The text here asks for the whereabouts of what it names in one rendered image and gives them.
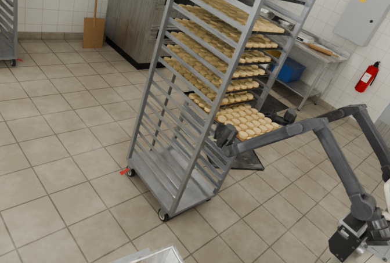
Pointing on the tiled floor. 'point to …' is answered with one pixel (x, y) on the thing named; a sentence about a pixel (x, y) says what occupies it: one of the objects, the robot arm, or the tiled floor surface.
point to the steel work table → (304, 92)
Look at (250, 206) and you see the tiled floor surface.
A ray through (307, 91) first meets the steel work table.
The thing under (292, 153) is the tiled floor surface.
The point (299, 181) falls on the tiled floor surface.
